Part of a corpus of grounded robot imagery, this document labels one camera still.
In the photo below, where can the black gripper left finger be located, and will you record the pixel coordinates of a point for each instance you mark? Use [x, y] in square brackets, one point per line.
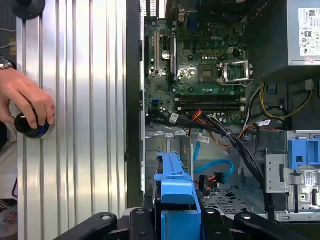
[140, 225]

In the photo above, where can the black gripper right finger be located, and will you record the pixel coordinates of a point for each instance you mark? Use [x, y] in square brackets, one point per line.
[215, 227]

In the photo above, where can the hard disk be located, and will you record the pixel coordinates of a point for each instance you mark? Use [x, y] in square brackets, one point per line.
[180, 195]

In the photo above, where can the black RAM slot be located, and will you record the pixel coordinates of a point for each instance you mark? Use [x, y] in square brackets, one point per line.
[210, 100]
[210, 109]
[210, 96]
[210, 104]

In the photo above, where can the long black expansion slot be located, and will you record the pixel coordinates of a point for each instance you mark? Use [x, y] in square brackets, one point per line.
[173, 62]

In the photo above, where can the white expansion slot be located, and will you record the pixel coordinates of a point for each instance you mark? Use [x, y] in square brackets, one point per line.
[156, 50]

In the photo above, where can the person's bare hand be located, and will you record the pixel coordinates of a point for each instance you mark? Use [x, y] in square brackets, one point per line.
[22, 95]

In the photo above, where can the blue plastic drive latch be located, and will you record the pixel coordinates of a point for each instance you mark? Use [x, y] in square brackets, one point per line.
[298, 152]

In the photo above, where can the black open PC case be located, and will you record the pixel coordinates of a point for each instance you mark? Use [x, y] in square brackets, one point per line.
[133, 100]

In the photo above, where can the thin metal locking lever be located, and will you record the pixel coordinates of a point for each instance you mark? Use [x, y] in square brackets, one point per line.
[235, 84]

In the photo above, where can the CPU socket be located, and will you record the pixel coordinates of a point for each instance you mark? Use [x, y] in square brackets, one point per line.
[207, 73]

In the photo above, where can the green Dell motherboard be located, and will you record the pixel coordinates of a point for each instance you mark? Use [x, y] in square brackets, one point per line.
[190, 50]

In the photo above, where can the grey power supply unit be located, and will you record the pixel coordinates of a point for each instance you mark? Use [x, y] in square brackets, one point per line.
[295, 37]

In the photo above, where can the black round foot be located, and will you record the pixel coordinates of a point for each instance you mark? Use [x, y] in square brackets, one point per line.
[28, 8]

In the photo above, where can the silver metal drive bracket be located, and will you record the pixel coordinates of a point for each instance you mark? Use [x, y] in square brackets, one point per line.
[273, 172]

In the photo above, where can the metal socket cover frame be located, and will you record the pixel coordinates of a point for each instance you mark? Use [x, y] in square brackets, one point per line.
[236, 62]

